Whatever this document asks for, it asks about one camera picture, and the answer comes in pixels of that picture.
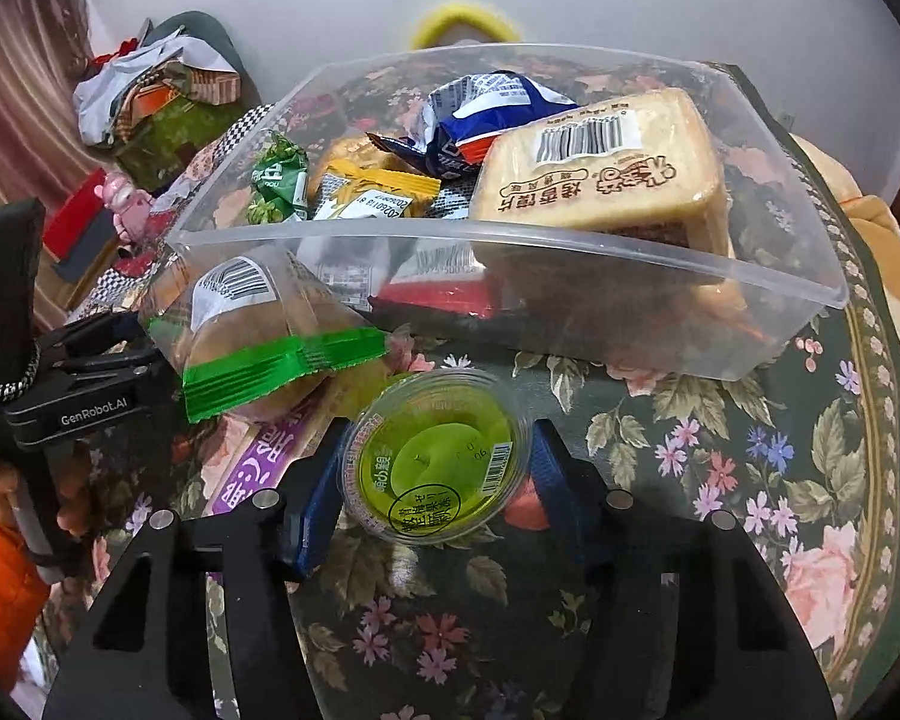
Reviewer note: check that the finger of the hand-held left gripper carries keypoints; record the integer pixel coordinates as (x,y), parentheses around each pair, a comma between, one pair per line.
(120,373)
(97,334)

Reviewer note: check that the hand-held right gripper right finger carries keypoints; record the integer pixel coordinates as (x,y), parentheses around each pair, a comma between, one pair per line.
(559,487)

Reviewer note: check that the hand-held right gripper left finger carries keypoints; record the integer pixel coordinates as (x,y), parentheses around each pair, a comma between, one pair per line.
(313,514)

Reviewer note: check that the green jelly cup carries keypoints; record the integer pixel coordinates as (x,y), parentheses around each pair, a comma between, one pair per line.
(435,457)

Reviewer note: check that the bread packet with green edge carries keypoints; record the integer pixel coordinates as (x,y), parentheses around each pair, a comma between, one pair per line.
(255,330)

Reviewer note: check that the red snack packet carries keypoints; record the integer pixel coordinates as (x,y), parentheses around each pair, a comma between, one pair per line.
(442,296)

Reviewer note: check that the green pea snack packet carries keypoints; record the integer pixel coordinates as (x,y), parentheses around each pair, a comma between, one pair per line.
(277,180)

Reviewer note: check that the clear packet of orange snacks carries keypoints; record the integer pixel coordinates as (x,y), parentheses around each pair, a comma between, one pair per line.
(349,154)

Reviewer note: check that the small yellow snack packet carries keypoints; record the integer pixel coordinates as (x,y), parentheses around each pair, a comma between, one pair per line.
(375,196)

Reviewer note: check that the toast slice packet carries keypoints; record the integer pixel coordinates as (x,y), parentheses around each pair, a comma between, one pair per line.
(607,180)

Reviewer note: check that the clear plastic container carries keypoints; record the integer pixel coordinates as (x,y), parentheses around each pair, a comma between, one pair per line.
(795,270)

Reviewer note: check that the blue and white snack packet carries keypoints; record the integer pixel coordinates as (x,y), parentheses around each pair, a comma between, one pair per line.
(487,101)

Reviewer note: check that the person's left forearm orange sleeve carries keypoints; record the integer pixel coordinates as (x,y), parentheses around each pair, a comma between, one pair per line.
(0,592)

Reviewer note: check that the person's left hand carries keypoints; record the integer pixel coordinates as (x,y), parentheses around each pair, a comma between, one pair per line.
(75,502)

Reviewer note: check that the purple snack packet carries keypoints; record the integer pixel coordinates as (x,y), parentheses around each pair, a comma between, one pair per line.
(270,465)

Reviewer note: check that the dark grey box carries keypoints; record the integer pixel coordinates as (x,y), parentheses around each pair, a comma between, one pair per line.
(90,255)

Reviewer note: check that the red box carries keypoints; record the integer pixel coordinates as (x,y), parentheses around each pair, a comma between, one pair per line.
(79,214)

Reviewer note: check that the floral blanket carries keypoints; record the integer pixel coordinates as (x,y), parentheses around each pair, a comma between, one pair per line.
(682,465)

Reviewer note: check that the pink toy figure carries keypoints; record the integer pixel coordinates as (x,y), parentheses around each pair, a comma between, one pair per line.
(124,206)

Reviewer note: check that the green patterned bag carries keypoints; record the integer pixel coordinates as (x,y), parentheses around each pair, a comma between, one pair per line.
(169,139)

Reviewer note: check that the patchwork quilt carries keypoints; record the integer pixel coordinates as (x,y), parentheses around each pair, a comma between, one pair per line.
(217,154)

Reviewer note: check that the striped brown curtain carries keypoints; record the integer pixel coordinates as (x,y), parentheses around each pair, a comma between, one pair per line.
(22,105)

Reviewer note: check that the pile of clothes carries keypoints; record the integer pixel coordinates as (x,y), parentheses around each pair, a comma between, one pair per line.
(142,82)

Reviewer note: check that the grey-green chair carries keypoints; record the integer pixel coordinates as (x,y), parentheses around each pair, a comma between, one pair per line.
(210,34)

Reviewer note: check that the yellow pillow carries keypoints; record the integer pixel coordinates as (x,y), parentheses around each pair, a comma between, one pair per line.
(881,240)

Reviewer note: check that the yellow foam tube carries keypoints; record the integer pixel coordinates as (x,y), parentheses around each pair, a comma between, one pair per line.
(461,15)

